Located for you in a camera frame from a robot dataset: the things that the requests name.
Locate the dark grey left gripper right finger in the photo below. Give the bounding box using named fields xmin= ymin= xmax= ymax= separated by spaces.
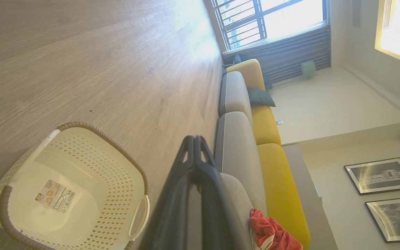
xmin=194 ymin=135 xmax=252 ymax=250

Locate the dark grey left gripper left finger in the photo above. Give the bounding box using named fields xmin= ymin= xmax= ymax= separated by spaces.
xmin=139 ymin=135 xmax=197 ymax=250

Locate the grey and yellow sofa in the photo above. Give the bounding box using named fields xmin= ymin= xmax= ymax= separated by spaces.
xmin=214 ymin=58 xmax=311 ymax=250

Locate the cream perforated laundry basket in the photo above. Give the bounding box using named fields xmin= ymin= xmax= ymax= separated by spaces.
xmin=0 ymin=122 xmax=150 ymax=250

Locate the paper barcode label sticker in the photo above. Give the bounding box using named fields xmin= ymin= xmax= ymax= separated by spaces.
xmin=35 ymin=179 xmax=76 ymax=213

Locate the dark grey throw pillow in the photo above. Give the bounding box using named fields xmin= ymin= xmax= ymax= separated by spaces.
xmin=247 ymin=87 xmax=276 ymax=107

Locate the black framed picture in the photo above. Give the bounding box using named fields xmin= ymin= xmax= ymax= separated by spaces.
xmin=344 ymin=157 xmax=400 ymax=195
xmin=365 ymin=195 xmax=400 ymax=243

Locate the small pale green device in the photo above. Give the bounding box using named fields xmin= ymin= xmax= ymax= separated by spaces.
xmin=301 ymin=61 xmax=317 ymax=77

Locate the grey slatted panel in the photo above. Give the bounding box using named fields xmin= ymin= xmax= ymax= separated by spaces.
xmin=223 ymin=24 xmax=332 ymax=84

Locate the window with metal railing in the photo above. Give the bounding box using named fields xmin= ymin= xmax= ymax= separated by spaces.
xmin=210 ymin=0 xmax=329 ymax=51

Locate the ceiling air vent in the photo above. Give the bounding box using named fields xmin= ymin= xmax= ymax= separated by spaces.
xmin=382 ymin=0 xmax=395 ymax=28

